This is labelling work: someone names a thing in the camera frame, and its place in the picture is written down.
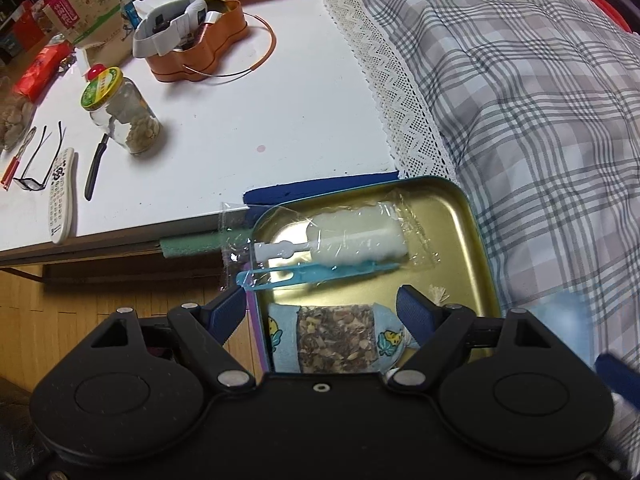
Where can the blue printed herb sachet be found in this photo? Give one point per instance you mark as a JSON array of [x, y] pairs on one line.
[[335, 335]]

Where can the white remote control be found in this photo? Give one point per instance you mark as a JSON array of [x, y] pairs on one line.
[[61, 195]]

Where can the orange metal tin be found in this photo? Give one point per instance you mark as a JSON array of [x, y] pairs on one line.
[[200, 55]]

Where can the grey plaid blanket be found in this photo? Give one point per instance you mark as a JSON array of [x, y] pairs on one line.
[[525, 110]]

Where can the clear bag of nuts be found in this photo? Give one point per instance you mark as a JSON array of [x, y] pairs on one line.
[[12, 122]]

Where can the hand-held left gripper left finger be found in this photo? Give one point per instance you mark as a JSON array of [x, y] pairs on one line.
[[230, 312]]

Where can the green foam tube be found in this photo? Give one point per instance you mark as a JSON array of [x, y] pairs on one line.
[[190, 246]]

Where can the red snack packet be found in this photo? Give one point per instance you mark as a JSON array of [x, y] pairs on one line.
[[42, 72]]

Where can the black eyeglasses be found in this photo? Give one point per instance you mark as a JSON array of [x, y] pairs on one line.
[[30, 182]]

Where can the gold metal tin tray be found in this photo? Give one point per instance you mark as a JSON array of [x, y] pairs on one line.
[[450, 225]]

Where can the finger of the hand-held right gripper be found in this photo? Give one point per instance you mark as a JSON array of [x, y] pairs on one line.
[[612, 370]]

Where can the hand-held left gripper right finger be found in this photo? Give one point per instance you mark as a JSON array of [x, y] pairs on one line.
[[415, 317]]

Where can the brown paper bag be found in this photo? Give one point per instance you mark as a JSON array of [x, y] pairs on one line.
[[85, 5]]

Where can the glass jar green lid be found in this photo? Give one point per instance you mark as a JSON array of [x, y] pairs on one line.
[[122, 115]]

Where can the packaged white sponge brush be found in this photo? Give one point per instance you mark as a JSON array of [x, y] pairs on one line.
[[360, 240]]

